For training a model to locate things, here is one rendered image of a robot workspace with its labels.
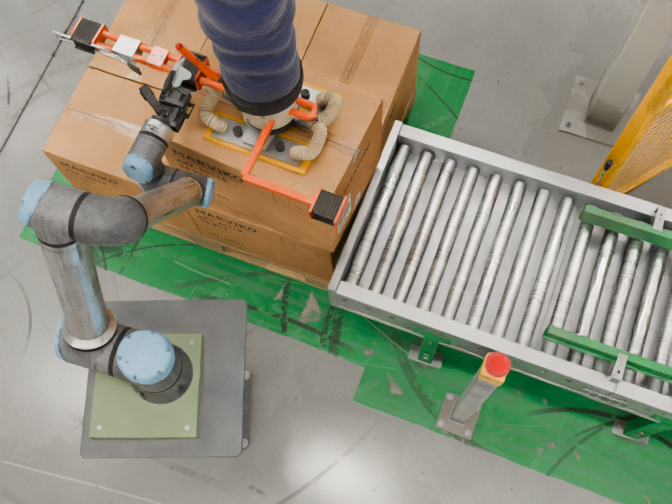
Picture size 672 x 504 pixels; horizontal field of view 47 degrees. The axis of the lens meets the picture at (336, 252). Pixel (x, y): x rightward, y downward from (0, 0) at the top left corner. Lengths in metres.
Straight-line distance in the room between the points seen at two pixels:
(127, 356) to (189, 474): 1.09
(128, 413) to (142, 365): 0.30
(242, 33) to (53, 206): 0.58
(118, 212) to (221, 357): 0.84
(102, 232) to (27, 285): 1.85
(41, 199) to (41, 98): 2.20
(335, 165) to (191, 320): 0.70
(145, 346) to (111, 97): 1.28
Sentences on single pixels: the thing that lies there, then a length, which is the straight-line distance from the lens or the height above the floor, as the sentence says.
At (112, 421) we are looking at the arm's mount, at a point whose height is 0.80.
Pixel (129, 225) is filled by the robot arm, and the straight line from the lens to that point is 1.81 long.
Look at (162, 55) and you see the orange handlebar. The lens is 2.43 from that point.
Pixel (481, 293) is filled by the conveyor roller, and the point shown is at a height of 0.55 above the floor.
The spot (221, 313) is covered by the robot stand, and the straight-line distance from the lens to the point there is 2.54.
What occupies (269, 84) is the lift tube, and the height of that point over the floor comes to 1.42.
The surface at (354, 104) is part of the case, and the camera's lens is 2.42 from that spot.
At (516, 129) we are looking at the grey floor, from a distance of 3.65.
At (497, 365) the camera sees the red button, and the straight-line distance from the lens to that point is 2.18.
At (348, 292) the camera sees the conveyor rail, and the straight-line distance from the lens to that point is 2.67.
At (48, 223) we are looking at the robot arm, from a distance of 1.83.
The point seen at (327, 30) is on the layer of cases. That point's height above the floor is 0.54.
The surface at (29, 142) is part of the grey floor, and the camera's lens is 3.91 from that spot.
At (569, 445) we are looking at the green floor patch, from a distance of 3.26.
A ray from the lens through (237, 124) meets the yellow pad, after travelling 2.39.
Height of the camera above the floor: 3.15
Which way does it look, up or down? 70 degrees down
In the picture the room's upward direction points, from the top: 8 degrees counter-clockwise
